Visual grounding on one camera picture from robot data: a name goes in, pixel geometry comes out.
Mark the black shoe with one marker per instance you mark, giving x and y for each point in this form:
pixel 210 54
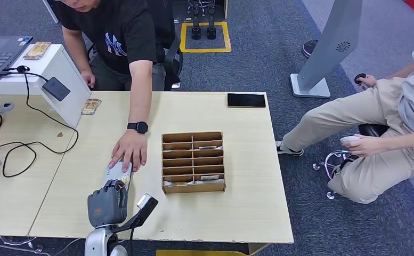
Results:
pixel 309 47

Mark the wooden card organizer box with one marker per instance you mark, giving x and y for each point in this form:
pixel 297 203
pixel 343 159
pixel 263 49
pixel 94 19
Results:
pixel 193 187

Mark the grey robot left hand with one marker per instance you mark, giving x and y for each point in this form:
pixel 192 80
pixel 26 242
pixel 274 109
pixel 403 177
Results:
pixel 106 206

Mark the person's right hand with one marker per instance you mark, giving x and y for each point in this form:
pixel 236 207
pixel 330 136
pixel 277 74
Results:
pixel 368 82
pixel 88 78

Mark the black office chair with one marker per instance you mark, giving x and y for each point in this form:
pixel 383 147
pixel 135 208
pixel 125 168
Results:
pixel 173 63

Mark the grey kiosk stand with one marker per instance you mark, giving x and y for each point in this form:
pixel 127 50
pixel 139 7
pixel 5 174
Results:
pixel 329 46

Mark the white hand controller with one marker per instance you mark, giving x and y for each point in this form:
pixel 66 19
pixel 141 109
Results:
pixel 348 139

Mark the grey card reader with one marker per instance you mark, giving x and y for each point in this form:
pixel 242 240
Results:
pixel 113 173

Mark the person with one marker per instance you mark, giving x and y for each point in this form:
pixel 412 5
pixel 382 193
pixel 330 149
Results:
pixel 348 109
pixel 125 28

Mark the black hand controller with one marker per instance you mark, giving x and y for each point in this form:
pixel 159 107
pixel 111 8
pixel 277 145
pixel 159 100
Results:
pixel 359 77

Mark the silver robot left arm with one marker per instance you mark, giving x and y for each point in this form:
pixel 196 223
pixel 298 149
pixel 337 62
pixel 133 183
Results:
pixel 99 244

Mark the white desk stand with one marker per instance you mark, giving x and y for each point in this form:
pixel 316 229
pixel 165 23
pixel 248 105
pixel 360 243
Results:
pixel 65 106

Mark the person's right forearm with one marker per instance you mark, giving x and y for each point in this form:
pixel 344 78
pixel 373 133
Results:
pixel 75 49
pixel 402 70

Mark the black smartphone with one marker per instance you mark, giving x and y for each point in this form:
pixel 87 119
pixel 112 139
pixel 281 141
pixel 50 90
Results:
pixel 246 100

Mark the black wristwatch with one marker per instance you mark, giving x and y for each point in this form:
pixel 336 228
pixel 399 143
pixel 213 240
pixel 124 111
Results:
pixel 138 127

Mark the chrome base stool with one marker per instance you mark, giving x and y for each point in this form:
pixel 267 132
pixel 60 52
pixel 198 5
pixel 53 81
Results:
pixel 371 131

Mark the person's left forearm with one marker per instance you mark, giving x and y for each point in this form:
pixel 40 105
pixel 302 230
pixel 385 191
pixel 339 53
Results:
pixel 408 138
pixel 140 92

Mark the black robot foot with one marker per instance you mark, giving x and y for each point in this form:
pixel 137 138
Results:
pixel 196 32
pixel 211 32

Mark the black power adapter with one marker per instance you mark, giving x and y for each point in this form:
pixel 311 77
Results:
pixel 56 88

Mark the person's left hand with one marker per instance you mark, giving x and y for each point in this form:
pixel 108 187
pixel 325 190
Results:
pixel 131 148
pixel 367 145

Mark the yellow card stack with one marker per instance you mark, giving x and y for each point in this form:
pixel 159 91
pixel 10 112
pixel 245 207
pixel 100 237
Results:
pixel 37 50
pixel 91 106

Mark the blue white key card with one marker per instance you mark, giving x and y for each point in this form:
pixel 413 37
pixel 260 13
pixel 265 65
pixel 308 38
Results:
pixel 207 147

